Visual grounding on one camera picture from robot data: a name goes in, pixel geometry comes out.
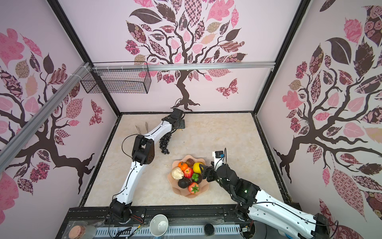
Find large yellow lemon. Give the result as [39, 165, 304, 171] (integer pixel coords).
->
[193, 162, 203, 174]

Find dark purple mangosteen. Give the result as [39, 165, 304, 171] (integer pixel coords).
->
[191, 173, 203, 184]

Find red apple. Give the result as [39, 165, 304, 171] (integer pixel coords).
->
[183, 167, 194, 179]

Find red strawberry fruit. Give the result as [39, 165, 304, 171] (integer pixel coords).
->
[188, 182, 200, 194]

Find pink scalloped fruit bowl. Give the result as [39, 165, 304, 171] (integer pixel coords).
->
[167, 155, 210, 198]

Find orange tangerine pair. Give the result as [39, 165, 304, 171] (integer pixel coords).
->
[178, 161, 189, 171]

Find dark avocado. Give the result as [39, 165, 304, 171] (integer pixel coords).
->
[178, 177, 192, 189]

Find cream white pear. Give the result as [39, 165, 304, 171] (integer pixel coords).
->
[171, 167, 184, 180]

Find brown green pear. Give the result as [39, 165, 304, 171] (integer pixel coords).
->
[186, 158, 195, 168]

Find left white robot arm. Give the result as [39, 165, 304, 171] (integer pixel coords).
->
[109, 108, 185, 224]

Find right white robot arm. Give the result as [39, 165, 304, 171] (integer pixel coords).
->
[200, 163, 330, 239]

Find dark purple grape bunch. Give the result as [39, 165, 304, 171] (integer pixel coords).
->
[160, 132, 172, 154]

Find silver metal tongs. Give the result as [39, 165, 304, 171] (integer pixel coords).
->
[135, 121, 149, 135]

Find black round cap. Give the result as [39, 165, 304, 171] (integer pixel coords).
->
[204, 224, 214, 237]

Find white cup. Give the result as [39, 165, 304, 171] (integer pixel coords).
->
[149, 214, 169, 238]

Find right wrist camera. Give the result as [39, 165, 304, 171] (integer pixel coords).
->
[212, 150, 226, 171]

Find black wire basket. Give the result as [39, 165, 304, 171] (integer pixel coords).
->
[81, 61, 152, 94]

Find aluminium rail back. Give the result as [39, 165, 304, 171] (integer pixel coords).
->
[92, 61, 276, 71]

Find aluminium rail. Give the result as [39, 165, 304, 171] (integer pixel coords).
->
[92, 61, 276, 71]
[1, 62, 91, 172]

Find aluminium rail left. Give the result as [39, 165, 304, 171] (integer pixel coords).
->
[1, 62, 91, 172]

